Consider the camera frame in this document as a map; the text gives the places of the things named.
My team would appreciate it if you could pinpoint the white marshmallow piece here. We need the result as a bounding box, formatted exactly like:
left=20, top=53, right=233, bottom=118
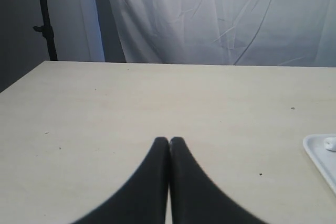
left=323, top=137, right=336, bottom=152

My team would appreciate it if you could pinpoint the white rectangular plastic tray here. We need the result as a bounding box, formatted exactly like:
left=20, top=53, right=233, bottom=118
left=303, top=134, right=335, bottom=194

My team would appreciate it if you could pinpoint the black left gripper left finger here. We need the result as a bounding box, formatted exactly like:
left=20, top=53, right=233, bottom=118
left=75, top=137, right=170, bottom=224

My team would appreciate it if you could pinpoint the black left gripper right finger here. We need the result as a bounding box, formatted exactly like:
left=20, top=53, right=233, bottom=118
left=170, top=137, right=264, bottom=223

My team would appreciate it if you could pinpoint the white wrinkled backdrop curtain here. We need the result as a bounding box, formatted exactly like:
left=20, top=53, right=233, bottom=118
left=76, top=0, right=336, bottom=68

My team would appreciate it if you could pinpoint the black stand pole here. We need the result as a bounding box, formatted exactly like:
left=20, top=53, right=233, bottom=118
left=33, top=0, right=58, bottom=61

